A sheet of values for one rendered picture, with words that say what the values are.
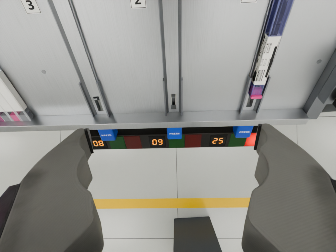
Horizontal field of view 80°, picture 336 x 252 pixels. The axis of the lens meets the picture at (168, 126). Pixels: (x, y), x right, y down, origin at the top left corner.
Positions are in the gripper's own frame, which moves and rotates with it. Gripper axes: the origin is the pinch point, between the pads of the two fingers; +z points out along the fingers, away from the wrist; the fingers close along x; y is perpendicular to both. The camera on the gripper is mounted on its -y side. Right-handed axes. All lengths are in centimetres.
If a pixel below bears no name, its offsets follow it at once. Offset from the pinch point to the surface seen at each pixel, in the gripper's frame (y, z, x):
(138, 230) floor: 92, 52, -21
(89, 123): 8.0, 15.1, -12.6
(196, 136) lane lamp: 13.8, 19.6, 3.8
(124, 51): -1.9, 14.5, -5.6
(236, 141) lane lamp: 15.4, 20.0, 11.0
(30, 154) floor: 57, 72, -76
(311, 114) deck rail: 7.9, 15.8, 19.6
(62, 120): 7.9, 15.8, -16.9
